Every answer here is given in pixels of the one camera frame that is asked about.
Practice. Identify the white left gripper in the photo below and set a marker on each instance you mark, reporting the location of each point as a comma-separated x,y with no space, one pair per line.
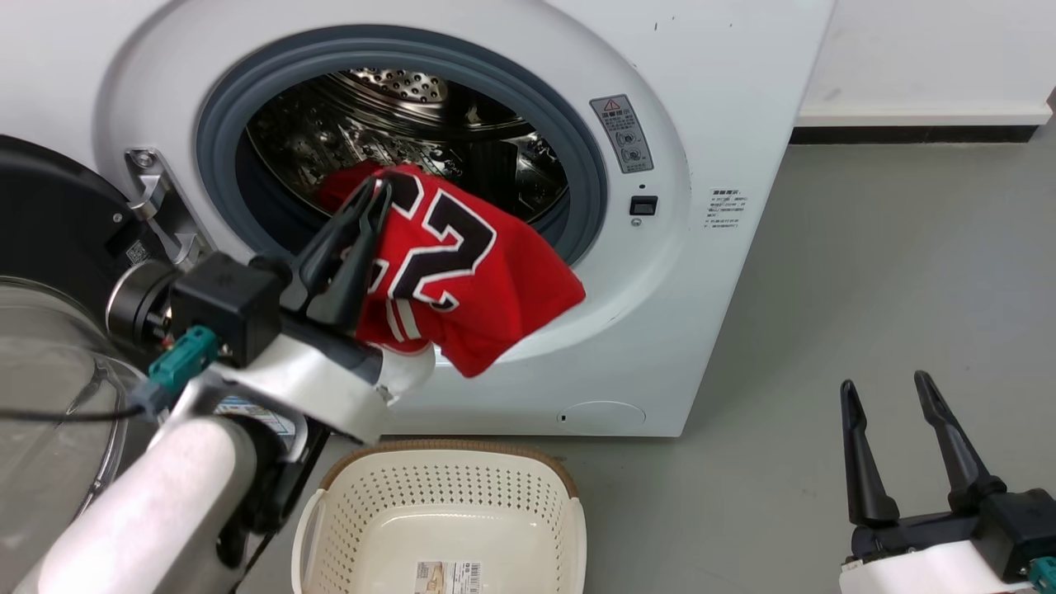
313,384

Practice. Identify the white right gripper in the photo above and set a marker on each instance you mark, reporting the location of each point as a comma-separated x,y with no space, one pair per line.
924,569

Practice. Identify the red basketball jersey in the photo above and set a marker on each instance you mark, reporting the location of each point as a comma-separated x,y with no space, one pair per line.
503,289

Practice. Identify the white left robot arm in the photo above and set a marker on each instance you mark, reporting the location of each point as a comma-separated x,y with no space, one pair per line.
157,503

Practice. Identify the steel washing machine drum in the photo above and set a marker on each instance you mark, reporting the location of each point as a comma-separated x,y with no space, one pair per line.
396,107

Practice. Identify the cream perforated laundry basket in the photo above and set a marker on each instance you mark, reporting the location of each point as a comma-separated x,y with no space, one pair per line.
445,495

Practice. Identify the black glass washing machine door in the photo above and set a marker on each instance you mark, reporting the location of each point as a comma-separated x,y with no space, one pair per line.
49,214

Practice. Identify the paper label in basket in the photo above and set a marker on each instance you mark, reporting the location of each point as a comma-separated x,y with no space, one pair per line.
448,577

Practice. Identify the white front-load washing machine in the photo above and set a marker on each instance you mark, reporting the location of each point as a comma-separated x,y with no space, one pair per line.
726,82

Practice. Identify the colourful door sticker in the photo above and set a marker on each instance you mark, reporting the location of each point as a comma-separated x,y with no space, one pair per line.
264,417

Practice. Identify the metal door hinge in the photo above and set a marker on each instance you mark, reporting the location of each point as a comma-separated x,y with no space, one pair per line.
161,202

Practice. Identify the grey rubber door gasket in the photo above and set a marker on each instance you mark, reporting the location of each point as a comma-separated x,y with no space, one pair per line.
571,148

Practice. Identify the round drain filter cap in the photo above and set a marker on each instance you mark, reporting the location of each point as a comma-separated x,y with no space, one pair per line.
601,417

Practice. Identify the black door latch socket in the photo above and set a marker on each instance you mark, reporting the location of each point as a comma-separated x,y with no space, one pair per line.
643,205

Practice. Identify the grey warning sticker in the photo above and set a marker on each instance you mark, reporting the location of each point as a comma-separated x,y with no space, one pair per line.
621,132

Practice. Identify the white and black baseboard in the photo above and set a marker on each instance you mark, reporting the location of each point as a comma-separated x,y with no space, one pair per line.
916,124

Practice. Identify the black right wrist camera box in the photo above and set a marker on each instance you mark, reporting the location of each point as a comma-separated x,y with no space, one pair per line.
1023,528

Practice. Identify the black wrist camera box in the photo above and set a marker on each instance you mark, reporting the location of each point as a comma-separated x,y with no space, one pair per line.
223,305
1023,528

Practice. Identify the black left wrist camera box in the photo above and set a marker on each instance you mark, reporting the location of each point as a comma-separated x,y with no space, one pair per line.
223,305

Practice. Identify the teal right camera plug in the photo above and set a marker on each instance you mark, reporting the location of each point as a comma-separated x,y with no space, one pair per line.
1044,575

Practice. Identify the teal camera plug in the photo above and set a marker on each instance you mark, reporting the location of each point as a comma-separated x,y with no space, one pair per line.
1044,575
181,363

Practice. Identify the teal left camera plug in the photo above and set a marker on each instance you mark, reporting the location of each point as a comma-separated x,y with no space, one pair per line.
181,363

